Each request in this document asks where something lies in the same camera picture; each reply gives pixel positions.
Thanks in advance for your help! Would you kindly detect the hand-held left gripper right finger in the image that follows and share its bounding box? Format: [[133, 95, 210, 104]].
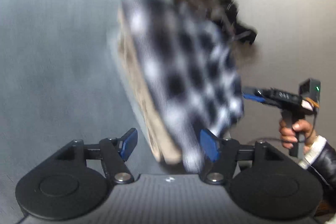
[[199, 129, 285, 185]]

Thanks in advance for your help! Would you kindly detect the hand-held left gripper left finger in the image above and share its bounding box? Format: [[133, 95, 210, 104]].
[[54, 127, 139, 185]]

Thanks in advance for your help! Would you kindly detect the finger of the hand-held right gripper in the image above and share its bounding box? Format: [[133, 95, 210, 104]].
[[242, 93, 265, 104], [242, 86, 264, 96]]

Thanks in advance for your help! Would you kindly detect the black white plaid shirt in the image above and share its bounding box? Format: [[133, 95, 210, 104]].
[[121, 0, 246, 174]]

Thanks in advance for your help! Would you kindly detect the person's right hand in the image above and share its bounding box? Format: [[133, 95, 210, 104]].
[[279, 118, 319, 154]]

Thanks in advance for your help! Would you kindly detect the black object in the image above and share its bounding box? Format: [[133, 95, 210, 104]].
[[207, 0, 258, 45]]

